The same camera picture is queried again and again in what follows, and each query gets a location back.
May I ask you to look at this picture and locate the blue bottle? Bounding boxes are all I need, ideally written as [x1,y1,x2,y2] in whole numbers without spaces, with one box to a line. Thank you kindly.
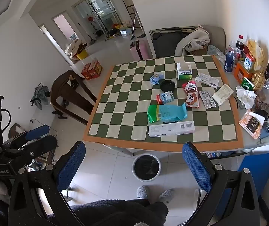
[223,45,235,73]

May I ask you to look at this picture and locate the grey fuzzy slipper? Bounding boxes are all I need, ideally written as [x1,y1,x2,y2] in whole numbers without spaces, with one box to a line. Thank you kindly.
[136,186,150,199]
[158,189,175,204]

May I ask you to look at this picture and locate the grey umbrella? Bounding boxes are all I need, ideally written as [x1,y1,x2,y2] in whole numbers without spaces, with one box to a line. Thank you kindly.
[30,83,52,111]

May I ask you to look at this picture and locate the yellow plastic bag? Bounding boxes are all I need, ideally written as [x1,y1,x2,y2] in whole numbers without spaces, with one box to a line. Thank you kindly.
[246,39,265,71]

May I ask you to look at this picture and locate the small blue milk carton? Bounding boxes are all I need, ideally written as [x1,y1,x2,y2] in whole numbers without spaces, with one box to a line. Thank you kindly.
[157,91,174,105]

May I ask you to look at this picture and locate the beige cloth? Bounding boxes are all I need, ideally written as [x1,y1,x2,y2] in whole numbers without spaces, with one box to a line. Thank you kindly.
[175,26,211,56]

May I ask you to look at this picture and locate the long white toothpaste box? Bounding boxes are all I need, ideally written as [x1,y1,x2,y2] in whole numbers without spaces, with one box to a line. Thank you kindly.
[148,121,195,137]

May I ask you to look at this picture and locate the yellow bin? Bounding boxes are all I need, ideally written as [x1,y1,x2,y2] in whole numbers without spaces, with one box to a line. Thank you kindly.
[76,49,89,60]

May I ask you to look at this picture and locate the white flat packet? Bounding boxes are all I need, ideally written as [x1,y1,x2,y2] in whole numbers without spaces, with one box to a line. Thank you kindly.
[212,84,234,105]

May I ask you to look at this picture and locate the person's dark fleece robe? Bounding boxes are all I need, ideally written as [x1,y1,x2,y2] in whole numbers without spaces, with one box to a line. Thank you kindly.
[47,199,169,226]

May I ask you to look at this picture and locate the dark folding bed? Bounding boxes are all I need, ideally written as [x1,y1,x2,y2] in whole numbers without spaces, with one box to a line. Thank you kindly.
[149,26,196,58]

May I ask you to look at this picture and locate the white printed paper leaflet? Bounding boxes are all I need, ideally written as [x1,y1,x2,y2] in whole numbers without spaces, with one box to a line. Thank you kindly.
[195,73,220,89]

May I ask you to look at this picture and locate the white and blue milk carton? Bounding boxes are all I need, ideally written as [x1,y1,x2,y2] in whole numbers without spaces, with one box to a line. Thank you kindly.
[243,54,255,71]

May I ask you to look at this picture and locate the green and blue snack bag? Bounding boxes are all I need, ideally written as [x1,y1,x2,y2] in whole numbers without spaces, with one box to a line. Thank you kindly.
[147,103,187,124]

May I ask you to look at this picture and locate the red cardboard box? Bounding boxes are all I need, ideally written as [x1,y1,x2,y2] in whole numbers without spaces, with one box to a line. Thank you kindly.
[81,60,103,80]

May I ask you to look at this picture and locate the clear bag of nuts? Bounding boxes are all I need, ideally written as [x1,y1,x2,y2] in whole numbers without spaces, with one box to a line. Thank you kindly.
[254,85,269,118]

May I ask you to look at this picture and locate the black coat rack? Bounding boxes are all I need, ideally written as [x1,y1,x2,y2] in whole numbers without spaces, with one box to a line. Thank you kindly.
[87,1,110,37]

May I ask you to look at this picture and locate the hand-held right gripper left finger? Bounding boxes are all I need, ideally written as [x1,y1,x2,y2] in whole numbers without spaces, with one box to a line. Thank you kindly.
[8,141,86,226]

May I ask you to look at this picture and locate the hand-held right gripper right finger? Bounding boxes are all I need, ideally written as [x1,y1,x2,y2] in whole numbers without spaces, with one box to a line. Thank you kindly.
[182,142,260,226]

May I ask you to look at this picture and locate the silver blister pack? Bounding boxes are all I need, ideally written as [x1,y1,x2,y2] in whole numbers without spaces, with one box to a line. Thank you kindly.
[199,90,217,109]

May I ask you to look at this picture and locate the crumpled white tissues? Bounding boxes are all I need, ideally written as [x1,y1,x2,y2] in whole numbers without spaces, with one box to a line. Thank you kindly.
[235,86,257,110]

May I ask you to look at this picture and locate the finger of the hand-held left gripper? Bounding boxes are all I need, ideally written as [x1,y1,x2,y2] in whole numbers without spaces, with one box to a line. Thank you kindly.
[3,125,50,149]
[5,135,58,163]

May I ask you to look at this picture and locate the brown cardboard box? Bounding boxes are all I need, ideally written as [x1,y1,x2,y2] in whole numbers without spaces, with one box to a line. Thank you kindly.
[186,45,208,56]

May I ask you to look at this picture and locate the green and white checkered mat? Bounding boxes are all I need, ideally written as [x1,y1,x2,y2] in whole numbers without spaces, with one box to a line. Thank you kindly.
[83,55,244,153]

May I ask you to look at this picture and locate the crumpled blue plastic bag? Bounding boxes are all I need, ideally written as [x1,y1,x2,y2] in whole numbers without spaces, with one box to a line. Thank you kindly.
[150,73,164,85]

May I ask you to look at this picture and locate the blue plastic stool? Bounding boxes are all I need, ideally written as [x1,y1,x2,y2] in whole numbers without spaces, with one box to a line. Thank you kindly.
[238,152,269,215]

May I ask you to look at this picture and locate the clear plastic bag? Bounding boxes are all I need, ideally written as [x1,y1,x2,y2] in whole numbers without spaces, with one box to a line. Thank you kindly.
[206,45,227,63]

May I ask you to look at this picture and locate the metal stepladder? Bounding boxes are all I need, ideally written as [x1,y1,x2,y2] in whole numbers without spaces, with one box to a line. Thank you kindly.
[130,7,145,40]

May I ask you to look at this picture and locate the grey armchair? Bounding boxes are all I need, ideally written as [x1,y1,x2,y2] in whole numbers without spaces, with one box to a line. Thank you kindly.
[200,24,227,52]

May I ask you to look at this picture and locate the pink suitcase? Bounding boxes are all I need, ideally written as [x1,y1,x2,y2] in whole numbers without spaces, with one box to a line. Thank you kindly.
[130,39,152,61]

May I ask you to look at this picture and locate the orange box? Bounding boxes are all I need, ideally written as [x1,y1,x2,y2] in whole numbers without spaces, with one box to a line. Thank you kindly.
[233,61,254,85]

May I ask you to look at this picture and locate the dark wooden chair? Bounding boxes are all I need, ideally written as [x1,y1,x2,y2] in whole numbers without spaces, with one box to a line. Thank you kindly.
[50,70,98,126]

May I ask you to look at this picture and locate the white bin with black liner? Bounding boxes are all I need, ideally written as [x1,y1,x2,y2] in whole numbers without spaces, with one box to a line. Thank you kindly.
[132,153,161,182]

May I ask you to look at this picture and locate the red snack packet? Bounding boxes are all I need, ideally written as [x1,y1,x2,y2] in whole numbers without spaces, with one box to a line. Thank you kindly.
[182,81,200,109]

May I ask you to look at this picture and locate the orange and white packet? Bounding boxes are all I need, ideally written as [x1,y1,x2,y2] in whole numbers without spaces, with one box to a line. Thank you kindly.
[238,109,265,140]

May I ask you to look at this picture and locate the round black dish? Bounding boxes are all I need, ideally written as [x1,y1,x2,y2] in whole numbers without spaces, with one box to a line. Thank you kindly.
[160,80,176,92]

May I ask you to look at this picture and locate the pile of white bags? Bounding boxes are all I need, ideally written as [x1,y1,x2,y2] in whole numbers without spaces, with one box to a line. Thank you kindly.
[65,39,88,58]

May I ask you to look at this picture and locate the golden foil bag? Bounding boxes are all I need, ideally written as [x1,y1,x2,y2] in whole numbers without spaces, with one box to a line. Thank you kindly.
[252,71,267,91]

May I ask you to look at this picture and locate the white and green medicine box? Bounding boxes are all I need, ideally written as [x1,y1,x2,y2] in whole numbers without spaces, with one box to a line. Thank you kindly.
[176,62,193,81]

